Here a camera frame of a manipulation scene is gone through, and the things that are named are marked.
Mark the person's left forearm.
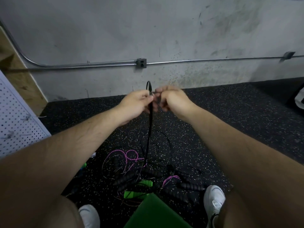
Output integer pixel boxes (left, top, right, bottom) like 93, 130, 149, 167
0, 111, 125, 228

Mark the person's right forearm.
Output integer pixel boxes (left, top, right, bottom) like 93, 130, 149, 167
187, 107, 304, 228

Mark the white pegboard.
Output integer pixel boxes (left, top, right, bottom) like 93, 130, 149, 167
0, 71, 51, 157

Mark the white right shoe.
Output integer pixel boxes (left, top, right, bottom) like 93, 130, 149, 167
203, 185, 226, 228

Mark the pile of jump ropes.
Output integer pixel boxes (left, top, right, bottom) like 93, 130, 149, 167
101, 130, 210, 207

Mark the person's right hand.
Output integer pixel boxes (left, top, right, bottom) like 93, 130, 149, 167
153, 85, 199, 124

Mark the white shoe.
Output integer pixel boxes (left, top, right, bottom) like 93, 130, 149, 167
78, 204, 101, 228
203, 185, 226, 228

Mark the metal conduit pipe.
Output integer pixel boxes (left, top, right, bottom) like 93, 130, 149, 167
0, 19, 304, 69

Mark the black foam-handled jump rope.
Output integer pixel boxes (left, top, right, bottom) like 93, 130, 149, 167
142, 81, 155, 176

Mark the small white object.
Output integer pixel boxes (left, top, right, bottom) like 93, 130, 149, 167
294, 87, 304, 110

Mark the white left shoe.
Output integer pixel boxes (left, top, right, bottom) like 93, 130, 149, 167
78, 204, 101, 228

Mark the person's left hand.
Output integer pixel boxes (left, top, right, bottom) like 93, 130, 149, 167
113, 90, 155, 126

